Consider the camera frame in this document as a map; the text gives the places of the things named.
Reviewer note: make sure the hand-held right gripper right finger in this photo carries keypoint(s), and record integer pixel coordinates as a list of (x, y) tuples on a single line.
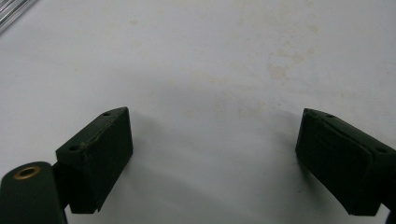
[(339, 161)]

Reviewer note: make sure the silver metal rail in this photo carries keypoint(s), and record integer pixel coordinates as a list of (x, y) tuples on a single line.
[(11, 11)]

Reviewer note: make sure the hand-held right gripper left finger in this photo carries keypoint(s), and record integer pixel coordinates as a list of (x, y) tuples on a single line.
[(99, 161)]

